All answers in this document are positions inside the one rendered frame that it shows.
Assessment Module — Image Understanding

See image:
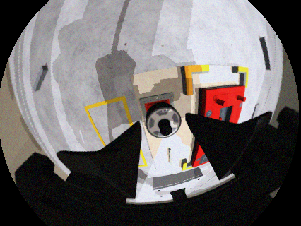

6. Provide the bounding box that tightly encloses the black wheel with grey rim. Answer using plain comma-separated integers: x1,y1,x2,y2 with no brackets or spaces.
146,102,182,138

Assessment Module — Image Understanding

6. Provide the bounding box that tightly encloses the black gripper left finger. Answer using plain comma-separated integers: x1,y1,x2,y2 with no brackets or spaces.
56,121,141,198

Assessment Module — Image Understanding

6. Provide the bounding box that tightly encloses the yellow rectangular outline on table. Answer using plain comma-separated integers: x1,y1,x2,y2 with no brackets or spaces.
85,96,147,167

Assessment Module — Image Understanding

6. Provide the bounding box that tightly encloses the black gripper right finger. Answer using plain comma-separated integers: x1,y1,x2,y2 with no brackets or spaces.
185,111,273,181

